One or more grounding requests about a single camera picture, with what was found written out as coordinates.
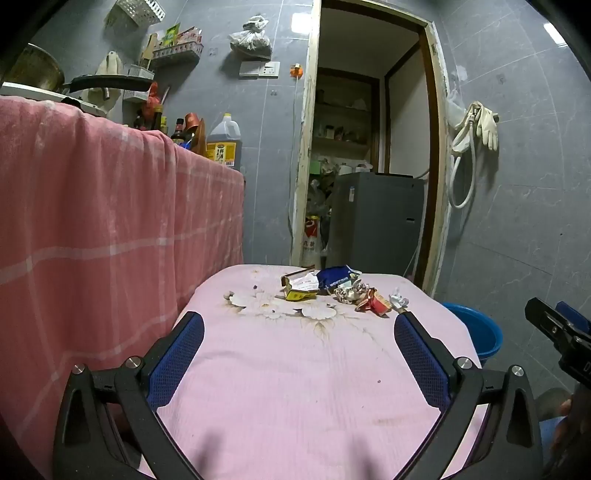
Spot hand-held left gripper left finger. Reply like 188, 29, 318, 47
52, 311, 205, 480

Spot white shower hose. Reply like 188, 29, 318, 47
448, 102, 478, 209

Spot cooking oil jug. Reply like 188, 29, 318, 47
206, 114, 243, 169

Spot wooden storage shelves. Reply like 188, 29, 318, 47
311, 69, 378, 153

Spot wooden door frame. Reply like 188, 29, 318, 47
290, 0, 455, 296

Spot blue plastic basin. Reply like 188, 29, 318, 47
441, 301, 503, 363

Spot wooden cutting board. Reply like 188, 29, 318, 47
141, 33, 158, 70

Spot hanging clear plastic bag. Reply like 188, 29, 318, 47
229, 15, 272, 61

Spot white wall socket plate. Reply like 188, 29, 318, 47
239, 60, 281, 79

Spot yellow cardboard packet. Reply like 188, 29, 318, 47
281, 271, 320, 302

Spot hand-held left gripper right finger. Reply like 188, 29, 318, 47
393, 310, 544, 480

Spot steel pot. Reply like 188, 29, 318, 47
2, 43, 65, 93

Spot pink checked cloth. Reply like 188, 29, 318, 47
0, 97, 245, 476

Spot red brown bottle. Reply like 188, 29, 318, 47
185, 112, 207, 158

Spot white stove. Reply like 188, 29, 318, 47
0, 82, 114, 116

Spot small utensil holder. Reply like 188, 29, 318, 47
122, 65, 155, 103

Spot hanging cream towel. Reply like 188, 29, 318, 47
88, 52, 124, 112

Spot cream rubber glove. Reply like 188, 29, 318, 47
475, 105, 500, 152

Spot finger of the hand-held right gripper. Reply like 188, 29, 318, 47
525, 298, 591, 357
556, 301, 591, 334

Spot beige paper ball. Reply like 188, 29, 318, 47
335, 282, 370, 305

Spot blue snack bag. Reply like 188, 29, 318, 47
316, 265, 358, 295

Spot white wall shelf rack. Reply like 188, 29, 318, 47
150, 24, 204, 70

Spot pink floral blanket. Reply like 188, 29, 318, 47
139, 264, 483, 480

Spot red wrapper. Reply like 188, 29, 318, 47
355, 288, 393, 317

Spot red hanging plastic bag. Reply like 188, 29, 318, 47
141, 82, 162, 130

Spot grey washing machine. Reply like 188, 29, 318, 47
325, 172, 428, 283

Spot red white sack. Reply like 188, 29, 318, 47
301, 215, 324, 268

